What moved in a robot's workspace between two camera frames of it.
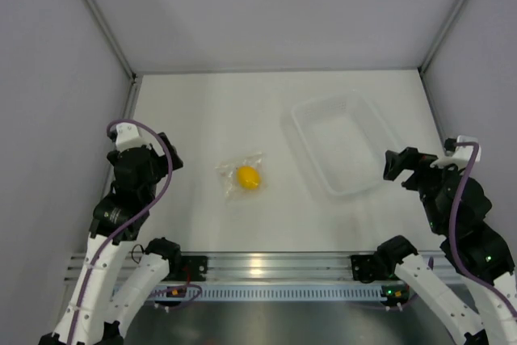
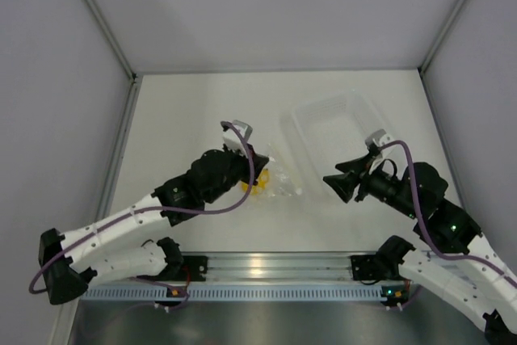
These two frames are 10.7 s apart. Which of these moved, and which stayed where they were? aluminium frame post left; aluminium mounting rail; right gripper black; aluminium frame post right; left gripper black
Moved: left gripper black; right gripper black
Stayed: aluminium mounting rail; aluminium frame post right; aluminium frame post left
